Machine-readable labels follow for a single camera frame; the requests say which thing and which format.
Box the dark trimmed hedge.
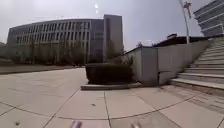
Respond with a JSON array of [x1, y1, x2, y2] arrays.
[[84, 62, 134, 85]]

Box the low concrete kerb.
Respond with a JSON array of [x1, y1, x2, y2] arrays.
[[79, 82, 143, 91]]

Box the large grey office building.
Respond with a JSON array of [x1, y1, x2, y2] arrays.
[[6, 14, 125, 64]]

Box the robot's own part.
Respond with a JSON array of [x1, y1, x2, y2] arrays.
[[70, 120, 83, 128], [130, 122, 142, 128]]

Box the pale concrete slab plaza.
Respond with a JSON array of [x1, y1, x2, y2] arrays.
[[0, 67, 224, 128]]

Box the row of trees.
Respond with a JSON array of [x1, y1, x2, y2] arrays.
[[0, 41, 88, 67]]

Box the tall pale pole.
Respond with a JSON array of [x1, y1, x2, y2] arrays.
[[179, 0, 193, 45]]

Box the wide concrete stairs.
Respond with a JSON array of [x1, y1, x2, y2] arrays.
[[169, 35, 224, 98]]

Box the glass-fronted building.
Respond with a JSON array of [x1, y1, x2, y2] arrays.
[[193, 0, 224, 38]]

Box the grey concrete wall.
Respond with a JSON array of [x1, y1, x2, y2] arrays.
[[121, 39, 212, 87]]

